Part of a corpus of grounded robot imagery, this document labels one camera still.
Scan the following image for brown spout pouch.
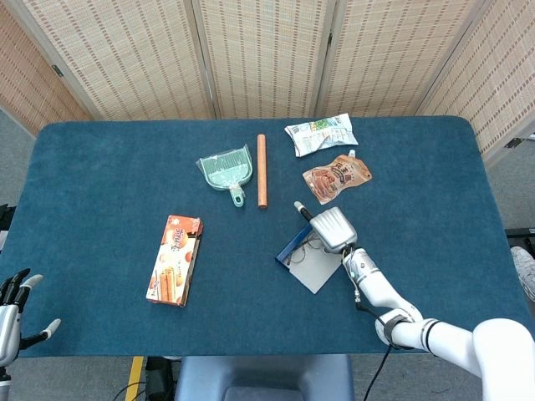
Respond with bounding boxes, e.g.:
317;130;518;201
302;150;374;206

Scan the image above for orange biscuit roll box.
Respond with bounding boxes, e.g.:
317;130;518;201
145;215;205;308

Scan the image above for black-rimmed eyeglasses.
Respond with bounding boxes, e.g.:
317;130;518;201
288;233;331;265

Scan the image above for yellow floor tape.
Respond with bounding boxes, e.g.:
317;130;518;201
125;356;145;401

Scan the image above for blue table cloth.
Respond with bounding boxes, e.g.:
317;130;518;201
0;115;535;358

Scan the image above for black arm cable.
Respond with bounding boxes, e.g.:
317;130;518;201
354;292;398;401

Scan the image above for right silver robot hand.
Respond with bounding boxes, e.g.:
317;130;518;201
293;200;359;255

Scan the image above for white sneaker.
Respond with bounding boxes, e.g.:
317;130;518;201
510;246;535;301

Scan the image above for mint green plastic dustpan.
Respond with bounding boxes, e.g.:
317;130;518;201
195;145;253;209

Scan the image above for woven bamboo folding screen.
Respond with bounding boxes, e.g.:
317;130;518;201
0;0;535;155

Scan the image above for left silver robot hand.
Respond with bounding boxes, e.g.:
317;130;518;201
0;268;62;368

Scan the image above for black floor cable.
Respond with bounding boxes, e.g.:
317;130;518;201
112;379;148;401

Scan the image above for wooden rolling pin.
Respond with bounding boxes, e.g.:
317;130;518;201
257;134;268;209

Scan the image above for white crumpled snack bag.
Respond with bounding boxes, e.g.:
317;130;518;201
284;113;359;158

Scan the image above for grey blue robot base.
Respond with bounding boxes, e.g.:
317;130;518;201
173;354;356;401

